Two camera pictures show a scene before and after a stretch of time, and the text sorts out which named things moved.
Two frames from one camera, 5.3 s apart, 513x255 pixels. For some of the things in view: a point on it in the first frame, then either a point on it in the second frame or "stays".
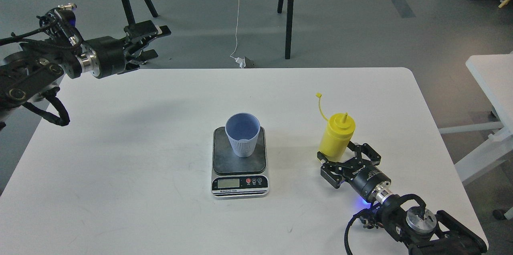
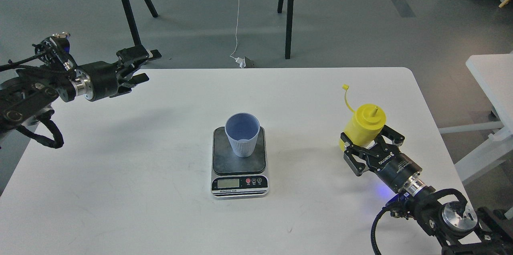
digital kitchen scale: [234, 176] stays
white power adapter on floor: [242, 62] stays
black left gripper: [105, 55] to [104, 75]
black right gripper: [365, 176] to [395, 170]
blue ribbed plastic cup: [243, 129] stays
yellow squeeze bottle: [338, 134] to [365, 124]
